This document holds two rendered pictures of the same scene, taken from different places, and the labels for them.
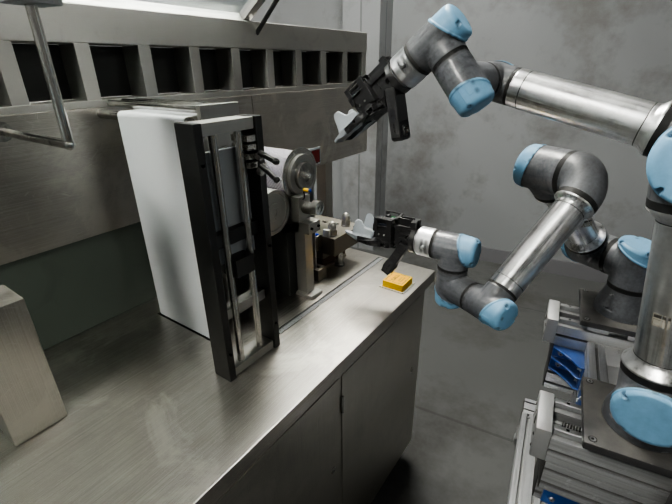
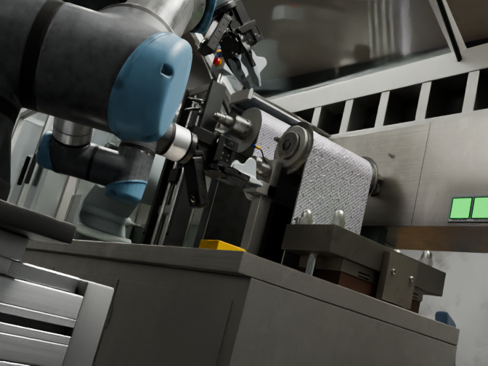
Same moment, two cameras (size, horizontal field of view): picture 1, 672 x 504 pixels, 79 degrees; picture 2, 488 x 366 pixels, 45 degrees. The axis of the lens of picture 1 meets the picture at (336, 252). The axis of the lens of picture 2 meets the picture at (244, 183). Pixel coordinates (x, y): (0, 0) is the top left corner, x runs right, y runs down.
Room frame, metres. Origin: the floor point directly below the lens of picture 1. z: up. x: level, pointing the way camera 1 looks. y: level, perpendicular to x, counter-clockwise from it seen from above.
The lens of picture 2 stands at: (1.57, -1.31, 0.76)
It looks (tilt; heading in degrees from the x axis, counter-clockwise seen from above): 14 degrees up; 111
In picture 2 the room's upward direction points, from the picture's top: 15 degrees clockwise
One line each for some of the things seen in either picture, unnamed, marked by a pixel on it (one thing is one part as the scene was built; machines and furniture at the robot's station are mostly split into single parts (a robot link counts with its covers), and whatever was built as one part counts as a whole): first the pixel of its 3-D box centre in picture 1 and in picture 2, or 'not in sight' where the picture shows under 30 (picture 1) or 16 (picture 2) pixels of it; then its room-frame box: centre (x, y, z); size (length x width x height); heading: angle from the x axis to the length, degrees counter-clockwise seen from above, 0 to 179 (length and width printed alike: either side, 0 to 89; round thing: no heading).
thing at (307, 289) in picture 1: (307, 247); (253, 215); (1.07, 0.08, 1.05); 0.06 x 0.05 x 0.31; 55
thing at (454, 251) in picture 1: (455, 249); (143, 130); (0.92, -0.29, 1.11); 0.11 x 0.08 x 0.09; 55
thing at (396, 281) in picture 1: (397, 281); (221, 250); (1.12, -0.19, 0.91); 0.07 x 0.07 x 0.02; 55
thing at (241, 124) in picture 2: not in sight; (237, 126); (0.90, 0.22, 1.34); 0.06 x 0.06 x 0.06; 55
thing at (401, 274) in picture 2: not in sight; (398, 279); (1.45, 0.08, 0.97); 0.10 x 0.03 x 0.11; 55
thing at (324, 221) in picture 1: (301, 227); (366, 261); (1.36, 0.12, 1.00); 0.40 x 0.16 x 0.06; 55
